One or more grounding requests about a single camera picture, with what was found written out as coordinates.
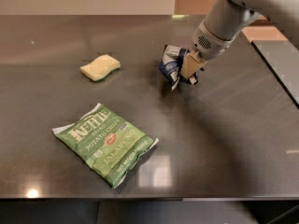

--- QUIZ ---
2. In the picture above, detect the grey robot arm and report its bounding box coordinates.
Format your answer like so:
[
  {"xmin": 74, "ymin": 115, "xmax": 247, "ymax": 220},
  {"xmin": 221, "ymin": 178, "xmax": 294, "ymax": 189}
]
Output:
[{"xmin": 180, "ymin": 0, "xmax": 299, "ymax": 79}]

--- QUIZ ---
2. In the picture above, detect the blue chip bag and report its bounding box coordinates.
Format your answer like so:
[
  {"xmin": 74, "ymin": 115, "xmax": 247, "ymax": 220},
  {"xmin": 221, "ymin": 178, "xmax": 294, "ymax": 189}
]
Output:
[{"xmin": 159, "ymin": 45, "xmax": 198, "ymax": 91}]

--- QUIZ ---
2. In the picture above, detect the green jalapeno chip bag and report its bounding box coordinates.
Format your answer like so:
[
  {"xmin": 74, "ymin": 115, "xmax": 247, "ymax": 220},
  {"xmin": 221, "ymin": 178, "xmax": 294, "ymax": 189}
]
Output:
[{"xmin": 52, "ymin": 104, "xmax": 159, "ymax": 189}]

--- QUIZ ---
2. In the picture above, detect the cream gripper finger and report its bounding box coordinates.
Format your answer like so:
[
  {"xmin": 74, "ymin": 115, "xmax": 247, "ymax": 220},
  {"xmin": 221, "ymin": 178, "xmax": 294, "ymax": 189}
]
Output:
[{"xmin": 180, "ymin": 50, "xmax": 206, "ymax": 79}]

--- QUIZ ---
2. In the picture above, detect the yellow sponge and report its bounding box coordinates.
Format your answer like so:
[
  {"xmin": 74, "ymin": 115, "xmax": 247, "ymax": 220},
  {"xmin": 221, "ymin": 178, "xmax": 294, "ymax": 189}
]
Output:
[{"xmin": 80, "ymin": 54, "xmax": 121, "ymax": 82}]

